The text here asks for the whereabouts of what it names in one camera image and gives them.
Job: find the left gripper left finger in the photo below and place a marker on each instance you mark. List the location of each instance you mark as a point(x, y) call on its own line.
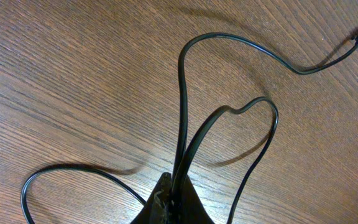
point(155, 211)

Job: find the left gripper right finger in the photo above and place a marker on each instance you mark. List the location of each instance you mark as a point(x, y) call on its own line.
point(191, 209)

